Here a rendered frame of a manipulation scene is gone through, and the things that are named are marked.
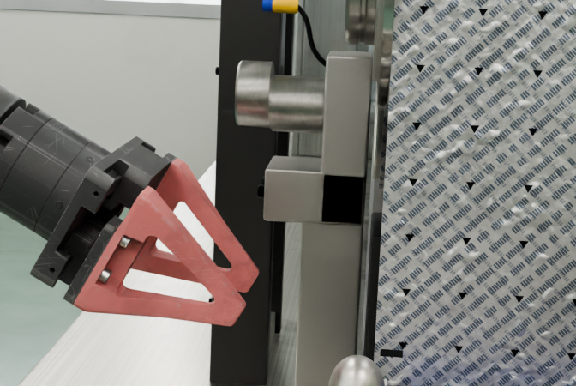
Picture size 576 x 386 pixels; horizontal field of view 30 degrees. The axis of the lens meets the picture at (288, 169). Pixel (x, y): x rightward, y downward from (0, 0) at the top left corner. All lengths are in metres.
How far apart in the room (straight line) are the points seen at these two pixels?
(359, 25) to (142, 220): 0.16
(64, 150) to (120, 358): 0.47
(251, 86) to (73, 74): 5.74
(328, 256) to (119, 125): 5.70
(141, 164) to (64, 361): 0.46
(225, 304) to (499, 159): 0.16
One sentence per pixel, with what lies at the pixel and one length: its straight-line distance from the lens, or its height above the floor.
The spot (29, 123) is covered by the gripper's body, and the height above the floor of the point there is 1.17.
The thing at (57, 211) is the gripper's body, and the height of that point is 1.13.
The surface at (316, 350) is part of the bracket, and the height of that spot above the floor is 1.02.
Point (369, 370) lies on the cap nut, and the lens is 0.51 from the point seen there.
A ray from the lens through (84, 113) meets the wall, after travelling 6.37.
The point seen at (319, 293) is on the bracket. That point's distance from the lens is 0.66.
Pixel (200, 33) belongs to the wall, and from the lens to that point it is 6.19.
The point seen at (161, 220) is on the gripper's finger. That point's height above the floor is 1.13.
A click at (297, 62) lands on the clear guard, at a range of 1.59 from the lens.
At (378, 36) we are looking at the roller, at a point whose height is 1.22.
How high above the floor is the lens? 1.25
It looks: 10 degrees down
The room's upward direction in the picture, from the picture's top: 2 degrees clockwise
